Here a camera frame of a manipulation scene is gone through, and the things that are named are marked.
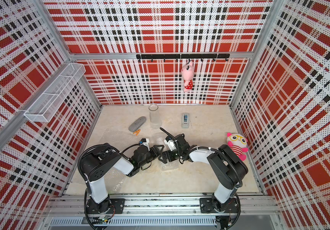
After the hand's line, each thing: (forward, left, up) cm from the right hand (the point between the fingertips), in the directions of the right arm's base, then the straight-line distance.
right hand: (167, 156), depth 89 cm
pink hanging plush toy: (+43, -14, +33) cm, 56 cm away
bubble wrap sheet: (-6, -3, -1) cm, 6 cm away
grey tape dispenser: (+29, -13, -1) cm, 32 cm away
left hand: (+6, +2, 0) cm, 6 cm away
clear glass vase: (+25, +9, +5) cm, 27 cm away
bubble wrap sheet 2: (-15, +29, -3) cm, 32 cm away
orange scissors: (+20, +23, -3) cm, 31 cm away
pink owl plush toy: (+7, -46, +3) cm, 47 cm away
